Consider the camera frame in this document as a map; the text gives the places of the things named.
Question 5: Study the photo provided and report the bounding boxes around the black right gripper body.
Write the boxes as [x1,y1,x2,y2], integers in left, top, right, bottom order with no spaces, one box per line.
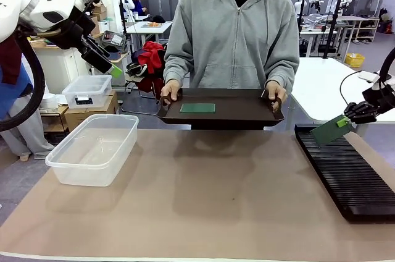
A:
[362,85,395,115]

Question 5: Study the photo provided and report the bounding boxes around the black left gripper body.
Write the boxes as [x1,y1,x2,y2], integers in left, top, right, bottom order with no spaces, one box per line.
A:
[57,6,97,53]

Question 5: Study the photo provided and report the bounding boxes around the green PCB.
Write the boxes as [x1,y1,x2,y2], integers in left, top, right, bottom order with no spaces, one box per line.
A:
[310,114,353,147]
[180,103,217,114]

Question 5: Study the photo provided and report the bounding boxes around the dark brown serving tray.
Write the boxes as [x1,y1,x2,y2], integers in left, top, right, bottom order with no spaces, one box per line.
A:
[156,88,285,127]

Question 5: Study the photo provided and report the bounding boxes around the person's left forearm grey sleeve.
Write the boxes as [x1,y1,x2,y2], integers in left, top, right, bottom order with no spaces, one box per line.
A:
[265,51,300,89]

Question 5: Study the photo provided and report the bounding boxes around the person's right forearm grey sleeve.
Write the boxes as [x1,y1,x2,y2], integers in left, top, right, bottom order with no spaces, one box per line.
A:
[163,51,194,85]

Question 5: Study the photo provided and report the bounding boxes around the stacked cardboard boxes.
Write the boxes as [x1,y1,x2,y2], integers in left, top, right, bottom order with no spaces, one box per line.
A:
[89,2,108,36]

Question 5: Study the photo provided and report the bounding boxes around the person's right hand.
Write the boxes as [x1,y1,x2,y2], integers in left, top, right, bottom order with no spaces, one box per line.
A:
[160,79,183,105]

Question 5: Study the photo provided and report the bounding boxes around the person's left hand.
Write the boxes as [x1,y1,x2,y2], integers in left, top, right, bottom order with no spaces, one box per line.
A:
[264,80,288,112]

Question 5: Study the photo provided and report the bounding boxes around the small lidded clear storage box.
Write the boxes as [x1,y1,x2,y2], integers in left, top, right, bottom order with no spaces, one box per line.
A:
[61,74,113,109]

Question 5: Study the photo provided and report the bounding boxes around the black white sneakers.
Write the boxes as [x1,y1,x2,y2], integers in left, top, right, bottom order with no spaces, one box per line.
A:
[125,62,148,78]

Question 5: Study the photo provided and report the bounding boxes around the wooden desk white cabinet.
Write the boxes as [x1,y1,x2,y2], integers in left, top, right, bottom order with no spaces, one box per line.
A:
[29,38,93,95]

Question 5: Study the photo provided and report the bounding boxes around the white table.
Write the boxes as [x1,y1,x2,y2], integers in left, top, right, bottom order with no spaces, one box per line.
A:
[289,57,395,124]

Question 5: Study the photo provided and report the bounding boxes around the yellow crate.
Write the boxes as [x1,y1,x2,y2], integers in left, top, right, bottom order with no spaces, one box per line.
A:
[344,53,366,69]

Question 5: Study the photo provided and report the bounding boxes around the large cardboard box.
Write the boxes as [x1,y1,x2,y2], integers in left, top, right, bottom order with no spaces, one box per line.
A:
[64,90,120,133]

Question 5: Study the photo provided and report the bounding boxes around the red jacket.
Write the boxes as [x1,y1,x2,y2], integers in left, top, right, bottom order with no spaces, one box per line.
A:
[137,41,169,98]

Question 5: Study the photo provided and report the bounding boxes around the white background desk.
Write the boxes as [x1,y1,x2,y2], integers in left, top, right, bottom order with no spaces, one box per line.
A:
[125,21,173,50]

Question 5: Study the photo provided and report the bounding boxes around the black slotted PCB rack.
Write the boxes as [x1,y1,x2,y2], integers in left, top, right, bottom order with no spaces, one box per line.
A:
[294,123,395,223]

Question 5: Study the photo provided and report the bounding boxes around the seated person in blue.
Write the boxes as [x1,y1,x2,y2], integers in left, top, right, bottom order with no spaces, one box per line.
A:
[132,0,149,17]

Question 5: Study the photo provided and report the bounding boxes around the white cylinder container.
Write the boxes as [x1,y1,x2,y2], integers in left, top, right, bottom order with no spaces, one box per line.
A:
[41,93,59,110]

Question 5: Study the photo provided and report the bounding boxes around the person in maroon jacket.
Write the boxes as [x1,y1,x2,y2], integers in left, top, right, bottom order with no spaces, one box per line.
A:
[0,36,56,161]

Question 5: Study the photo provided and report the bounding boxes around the black tripod pole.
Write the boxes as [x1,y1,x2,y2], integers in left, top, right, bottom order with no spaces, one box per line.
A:
[322,0,346,59]

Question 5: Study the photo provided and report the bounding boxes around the clear plastic box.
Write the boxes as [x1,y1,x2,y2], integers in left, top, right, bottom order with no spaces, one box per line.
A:
[45,113,140,188]

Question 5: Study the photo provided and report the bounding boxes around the person torso grey hoodie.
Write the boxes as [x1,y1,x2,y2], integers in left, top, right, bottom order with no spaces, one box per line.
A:
[163,0,300,90]

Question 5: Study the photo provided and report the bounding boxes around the black wire basket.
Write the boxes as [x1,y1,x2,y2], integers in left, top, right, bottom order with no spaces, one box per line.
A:
[102,30,127,48]

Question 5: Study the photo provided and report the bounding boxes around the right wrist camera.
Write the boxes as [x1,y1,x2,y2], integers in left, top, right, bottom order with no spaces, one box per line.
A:
[357,70,380,83]

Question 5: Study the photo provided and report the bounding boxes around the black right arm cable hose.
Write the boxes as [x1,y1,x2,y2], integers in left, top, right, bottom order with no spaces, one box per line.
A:
[378,46,395,79]

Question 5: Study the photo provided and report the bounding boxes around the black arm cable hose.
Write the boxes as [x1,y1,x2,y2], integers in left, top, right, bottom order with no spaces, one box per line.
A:
[0,25,46,133]
[378,46,395,79]

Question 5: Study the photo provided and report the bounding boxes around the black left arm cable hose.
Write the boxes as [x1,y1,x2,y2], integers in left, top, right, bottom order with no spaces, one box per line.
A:
[0,25,46,133]

